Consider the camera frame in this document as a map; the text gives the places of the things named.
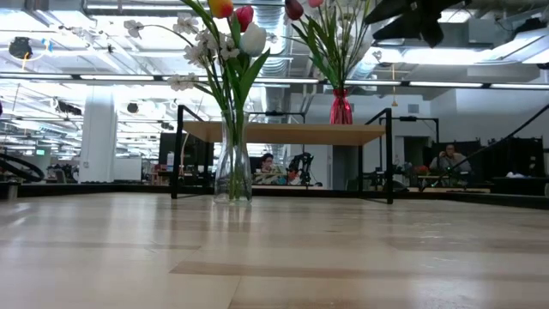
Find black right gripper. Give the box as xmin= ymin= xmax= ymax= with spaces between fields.
xmin=363 ymin=0 xmax=473 ymax=49

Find white blossom spray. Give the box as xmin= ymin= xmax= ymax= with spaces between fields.
xmin=282 ymin=0 xmax=374 ymax=90
xmin=123 ymin=11 xmax=248 ymax=201

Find pink artificial tulip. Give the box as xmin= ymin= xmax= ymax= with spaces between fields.
xmin=307 ymin=0 xmax=347 ymax=90

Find red glass vase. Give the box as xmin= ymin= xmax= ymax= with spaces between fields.
xmin=329 ymin=88 xmax=354 ymax=125

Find white artificial tulip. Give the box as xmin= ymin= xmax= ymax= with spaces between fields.
xmin=233 ymin=21 xmax=271 ymax=112

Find yellow artificial tulip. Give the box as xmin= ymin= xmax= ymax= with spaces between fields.
xmin=207 ymin=0 xmax=241 ymax=112

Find clear glass vase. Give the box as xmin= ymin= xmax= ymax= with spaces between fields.
xmin=213 ymin=110 xmax=253 ymax=205

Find wooden shelf black legs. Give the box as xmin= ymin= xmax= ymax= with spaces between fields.
xmin=170 ymin=105 xmax=395 ymax=205

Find person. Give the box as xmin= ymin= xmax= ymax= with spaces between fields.
xmin=256 ymin=152 xmax=287 ymax=186
xmin=428 ymin=142 xmax=473 ymax=175

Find black cabinets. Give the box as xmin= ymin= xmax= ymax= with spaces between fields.
xmin=428 ymin=136 xmax=546 ymax=179

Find black monitor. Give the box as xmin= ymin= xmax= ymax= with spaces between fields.
xmin=158 ymin=131 xmax=215 ymax=169

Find white board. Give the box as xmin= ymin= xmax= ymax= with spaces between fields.
xmin=113 ymin=157 xmax=143 ymax=183

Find white round column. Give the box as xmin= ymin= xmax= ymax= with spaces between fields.
xmin=78 ymin=92 xmax=119 ymax=185

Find black round ceiling device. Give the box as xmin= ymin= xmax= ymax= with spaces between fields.
xmin=8 ymin=36 xmax=34 ymax=60

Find silver air duct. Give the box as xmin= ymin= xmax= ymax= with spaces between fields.
xmin=349 ymin=40 xmax=387 ymax=82

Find silver spiral duct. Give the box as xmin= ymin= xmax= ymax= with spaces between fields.
xmin=255 ymin=3 xmax=293 ymax=113

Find thin black cable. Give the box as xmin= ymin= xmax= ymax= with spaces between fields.
xmin=419 ymin=104 xmax=549 ymax=193

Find black aluminium table frame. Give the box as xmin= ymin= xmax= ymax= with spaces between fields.
xmin=0 ymin=182 xmax=549 ymax=211

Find black hose loop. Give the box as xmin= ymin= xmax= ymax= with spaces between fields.
xmin=0 ymin=152 xmax=45 ymax=184

